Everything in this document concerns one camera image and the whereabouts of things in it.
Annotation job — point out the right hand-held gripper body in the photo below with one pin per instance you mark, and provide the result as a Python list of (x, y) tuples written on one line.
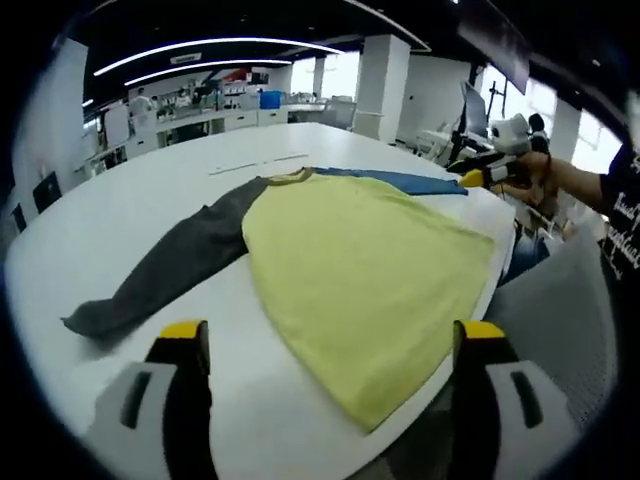
[(512, 134)]

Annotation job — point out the computer monitor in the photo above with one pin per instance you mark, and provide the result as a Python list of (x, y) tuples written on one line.
[(474, 110)]

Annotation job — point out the yellow grey blue garment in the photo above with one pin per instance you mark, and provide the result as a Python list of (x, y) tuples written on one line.
[(370, 280)]

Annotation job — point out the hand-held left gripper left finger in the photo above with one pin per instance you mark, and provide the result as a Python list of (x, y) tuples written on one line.
[(150, 400)]

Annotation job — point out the black hanging panel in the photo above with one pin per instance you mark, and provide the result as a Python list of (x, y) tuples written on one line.
[(495, 45)]

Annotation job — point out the person's right hand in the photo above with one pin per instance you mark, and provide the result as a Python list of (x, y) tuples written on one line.
[(532, 172)]

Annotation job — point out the short ceiling light strip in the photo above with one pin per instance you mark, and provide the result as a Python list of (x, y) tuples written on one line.
[(205, 65)]

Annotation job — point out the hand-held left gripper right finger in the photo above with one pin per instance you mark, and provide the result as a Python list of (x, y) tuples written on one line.
[(500, 400)]

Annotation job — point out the long ceiling light strip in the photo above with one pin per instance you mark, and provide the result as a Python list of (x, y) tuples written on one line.
[(215, 44)]

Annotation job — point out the person's blue jeans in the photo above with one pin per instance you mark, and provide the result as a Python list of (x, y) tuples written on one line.
[(527, 252)]

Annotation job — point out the white lab counter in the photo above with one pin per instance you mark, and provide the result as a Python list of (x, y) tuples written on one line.
[(200, 125)]

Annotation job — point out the blue storage bin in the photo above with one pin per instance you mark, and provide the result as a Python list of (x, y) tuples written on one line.
[(271, 100)]

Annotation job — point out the person's black printed shirt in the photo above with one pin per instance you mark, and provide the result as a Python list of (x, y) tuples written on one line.
[(622, 225)]

